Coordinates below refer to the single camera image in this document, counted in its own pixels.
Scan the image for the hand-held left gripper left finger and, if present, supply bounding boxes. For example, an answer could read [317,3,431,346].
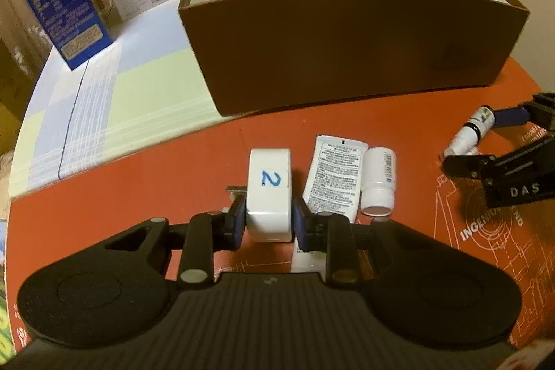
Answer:
[104,197,248,289]

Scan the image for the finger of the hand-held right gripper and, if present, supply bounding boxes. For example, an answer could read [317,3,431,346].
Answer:
[494,93,555,131]
[442,154,496,180]

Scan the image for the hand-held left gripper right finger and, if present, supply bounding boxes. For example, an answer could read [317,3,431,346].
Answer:
[293,197,434,288]

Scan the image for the white block with blue mark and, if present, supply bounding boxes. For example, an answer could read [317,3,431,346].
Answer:
[246,148,294,243]

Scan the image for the small dropper bottle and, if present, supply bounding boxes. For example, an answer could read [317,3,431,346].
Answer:
[443,105,495,157]

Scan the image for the brown cardboard box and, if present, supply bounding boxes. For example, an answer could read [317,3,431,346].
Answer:
[178,0,530,117]

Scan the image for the white paper sachet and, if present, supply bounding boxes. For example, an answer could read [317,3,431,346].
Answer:
[291,240,328,273]

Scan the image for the white printed sachet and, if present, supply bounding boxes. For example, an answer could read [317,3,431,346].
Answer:
[302,134,369,221]

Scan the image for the red printed mat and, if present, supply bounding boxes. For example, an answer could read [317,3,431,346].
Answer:
[9,53,555,358]

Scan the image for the white pill bottle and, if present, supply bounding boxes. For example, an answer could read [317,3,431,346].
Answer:
[361,147,397,217]

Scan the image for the checked tablecloth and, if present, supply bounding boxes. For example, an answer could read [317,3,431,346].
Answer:
[9,0,244,197]

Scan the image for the green printed package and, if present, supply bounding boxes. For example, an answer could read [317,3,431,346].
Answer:
[0,223,16,366]

